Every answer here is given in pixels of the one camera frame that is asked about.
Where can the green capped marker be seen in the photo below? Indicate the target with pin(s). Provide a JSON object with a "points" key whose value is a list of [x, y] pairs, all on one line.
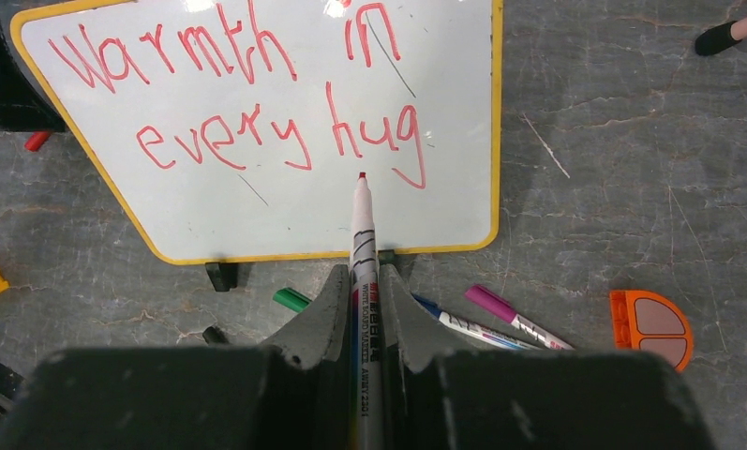
{"points": [[291, 299]]}

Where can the purple capped marker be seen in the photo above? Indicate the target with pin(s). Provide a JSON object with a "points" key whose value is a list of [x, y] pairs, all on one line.
{"points": [[486, 299]]}

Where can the red capped marker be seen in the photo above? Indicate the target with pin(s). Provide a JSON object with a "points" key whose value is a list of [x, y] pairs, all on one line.
{"points": [[367, 430]]}

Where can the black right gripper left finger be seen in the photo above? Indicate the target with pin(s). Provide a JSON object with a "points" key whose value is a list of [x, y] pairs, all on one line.
{"points": [[291, 391]]}

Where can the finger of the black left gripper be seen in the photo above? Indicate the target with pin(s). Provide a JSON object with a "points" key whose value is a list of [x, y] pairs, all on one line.
{"points": [[22, 108]]}

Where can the yellow framed whiteboard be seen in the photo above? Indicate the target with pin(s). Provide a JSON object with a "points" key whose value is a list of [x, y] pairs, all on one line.
{"points": [[235, 131]]}

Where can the pink tripod stand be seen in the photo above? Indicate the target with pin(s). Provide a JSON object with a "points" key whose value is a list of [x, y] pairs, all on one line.
{"points": [[721, 37]]}

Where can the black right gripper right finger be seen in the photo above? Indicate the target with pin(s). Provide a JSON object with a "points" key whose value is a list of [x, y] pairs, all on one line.
{"points": [[443, 393]]}

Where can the orange lego brick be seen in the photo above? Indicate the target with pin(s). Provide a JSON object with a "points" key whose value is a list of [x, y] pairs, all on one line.
{"points": [[648, 322]]}

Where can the blue capped marker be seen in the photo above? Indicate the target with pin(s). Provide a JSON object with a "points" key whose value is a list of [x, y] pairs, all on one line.
{"points": [[472, 329]]}

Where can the red marker cap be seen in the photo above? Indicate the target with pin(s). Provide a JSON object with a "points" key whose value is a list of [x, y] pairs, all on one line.
{"points": [[37, 140]]}

